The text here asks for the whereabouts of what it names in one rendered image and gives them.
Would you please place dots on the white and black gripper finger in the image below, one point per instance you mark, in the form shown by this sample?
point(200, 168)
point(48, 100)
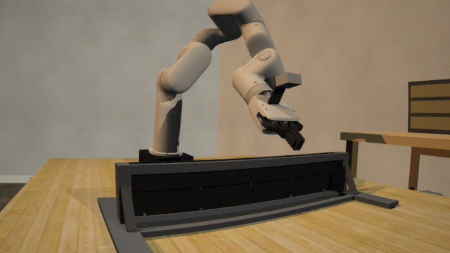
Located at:
point(284, 131)
point(297, 127)

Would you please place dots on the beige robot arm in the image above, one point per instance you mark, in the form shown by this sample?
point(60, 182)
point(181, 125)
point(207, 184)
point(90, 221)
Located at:
point(264, 71)

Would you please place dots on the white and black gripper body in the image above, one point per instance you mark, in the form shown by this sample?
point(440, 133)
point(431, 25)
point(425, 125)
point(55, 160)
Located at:
point(281, 112)

